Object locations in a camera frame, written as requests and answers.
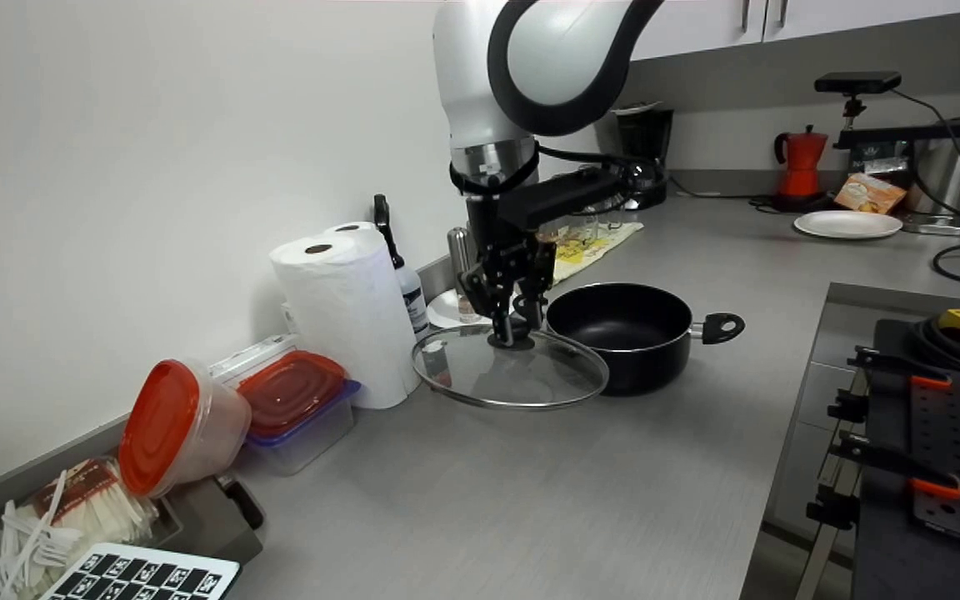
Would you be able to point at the orange black clamp right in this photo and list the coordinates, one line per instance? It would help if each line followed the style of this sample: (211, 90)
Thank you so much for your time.
(914, 370)

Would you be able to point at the steel salt shaker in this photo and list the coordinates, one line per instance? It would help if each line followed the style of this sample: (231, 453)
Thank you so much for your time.
(457, 248)

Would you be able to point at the red lid plastic jar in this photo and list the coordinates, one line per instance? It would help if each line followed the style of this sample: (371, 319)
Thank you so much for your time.
(182, 427)

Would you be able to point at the black white keyboard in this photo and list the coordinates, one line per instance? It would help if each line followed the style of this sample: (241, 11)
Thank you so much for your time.
(121, 571)

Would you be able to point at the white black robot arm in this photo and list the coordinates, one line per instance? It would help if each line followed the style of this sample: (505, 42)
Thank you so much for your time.
(506, 73)

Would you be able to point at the black camera on stand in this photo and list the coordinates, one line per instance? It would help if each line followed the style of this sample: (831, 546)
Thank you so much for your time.
(853, 87)

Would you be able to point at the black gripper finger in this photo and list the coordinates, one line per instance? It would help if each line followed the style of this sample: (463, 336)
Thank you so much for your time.
(530, 306)
(496, 294)

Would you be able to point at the white plate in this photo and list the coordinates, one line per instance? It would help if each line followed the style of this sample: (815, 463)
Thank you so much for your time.
(848, 223)

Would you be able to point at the red moka pot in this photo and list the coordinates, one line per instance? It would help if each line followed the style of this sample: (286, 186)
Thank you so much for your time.
(802, 166)

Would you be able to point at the yellow patterned cloth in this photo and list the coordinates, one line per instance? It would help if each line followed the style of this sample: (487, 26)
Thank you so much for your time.
(581, 246)

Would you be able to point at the glass pot lid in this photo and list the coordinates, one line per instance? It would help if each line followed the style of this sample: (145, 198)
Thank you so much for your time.
(543, 370)

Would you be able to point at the small white saucer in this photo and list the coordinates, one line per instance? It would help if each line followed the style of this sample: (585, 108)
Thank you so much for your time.
(451, 310)

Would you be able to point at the white paper towel roll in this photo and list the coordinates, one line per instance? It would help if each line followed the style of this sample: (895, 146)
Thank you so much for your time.
(343, 306)

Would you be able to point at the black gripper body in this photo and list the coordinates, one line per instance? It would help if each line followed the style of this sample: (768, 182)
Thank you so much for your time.
(506, 219)

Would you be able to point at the orange snack packet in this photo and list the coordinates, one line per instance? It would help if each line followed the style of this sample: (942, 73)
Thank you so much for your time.
(866, 194)

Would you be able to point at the orange black clamp left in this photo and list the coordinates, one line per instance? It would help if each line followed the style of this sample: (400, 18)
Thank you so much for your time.
(921, 477)

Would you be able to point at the dark glass bottle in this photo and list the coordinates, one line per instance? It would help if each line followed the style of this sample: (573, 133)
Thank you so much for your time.
(406, 277)

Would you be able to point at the black coffee machine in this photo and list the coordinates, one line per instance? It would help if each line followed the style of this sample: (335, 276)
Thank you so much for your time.
(642, 133)

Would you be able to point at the orange black clamp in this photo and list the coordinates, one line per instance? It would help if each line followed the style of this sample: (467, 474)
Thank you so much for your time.
(921, 477)
(914, 370)

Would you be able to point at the white plastic cutlery bundle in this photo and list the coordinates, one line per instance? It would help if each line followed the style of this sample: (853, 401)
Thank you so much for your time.
(55, 528)

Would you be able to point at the red lid flat container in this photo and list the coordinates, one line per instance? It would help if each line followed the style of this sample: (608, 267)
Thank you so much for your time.
(301, 406)

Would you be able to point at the black cooking pot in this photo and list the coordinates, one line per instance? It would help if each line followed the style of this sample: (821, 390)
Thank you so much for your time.
(642, 330)

